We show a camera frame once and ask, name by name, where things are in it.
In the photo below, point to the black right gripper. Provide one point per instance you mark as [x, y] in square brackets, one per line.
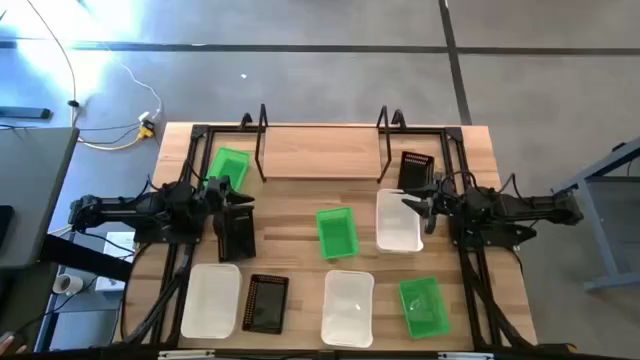
[447, 207]

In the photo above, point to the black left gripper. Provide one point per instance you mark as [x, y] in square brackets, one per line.
[217, 202]

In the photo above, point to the black plastic basket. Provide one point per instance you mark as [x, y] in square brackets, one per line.
[416, 170]
[237, 237]
[265, 304]

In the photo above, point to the white plastic basket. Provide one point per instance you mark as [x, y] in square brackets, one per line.
[210, 300]
[347, 308]
[397, 227]

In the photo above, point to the green plastic basket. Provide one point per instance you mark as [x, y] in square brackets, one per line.
[337, 234]
[230, 167]
[424, 309]

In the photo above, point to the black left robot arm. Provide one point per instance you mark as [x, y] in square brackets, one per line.
[125, 207]

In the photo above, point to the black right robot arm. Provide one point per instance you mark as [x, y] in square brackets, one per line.
[525, 207]

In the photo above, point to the white cardboard box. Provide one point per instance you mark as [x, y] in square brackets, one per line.
[120, 245]

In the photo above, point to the white power adapter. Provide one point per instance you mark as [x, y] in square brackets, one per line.
[145, 117]

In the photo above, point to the black desk crossbar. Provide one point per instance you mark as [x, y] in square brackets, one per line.
[85, 257]

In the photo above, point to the white paper cup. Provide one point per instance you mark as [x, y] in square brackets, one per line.
[70, 285]

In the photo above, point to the grey desk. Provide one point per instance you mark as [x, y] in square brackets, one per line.
[35, 190]

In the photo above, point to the black flat bar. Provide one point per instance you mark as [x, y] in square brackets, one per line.
[25, 113]

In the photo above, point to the black desk device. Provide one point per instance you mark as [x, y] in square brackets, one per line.
[5, 225]

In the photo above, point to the person's hand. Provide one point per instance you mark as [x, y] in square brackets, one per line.
[11, 344]

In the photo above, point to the black metal table frame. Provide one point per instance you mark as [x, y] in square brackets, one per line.
[430, 130]

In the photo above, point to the blue-grey table frame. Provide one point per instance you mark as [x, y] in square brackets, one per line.
[612, 281]

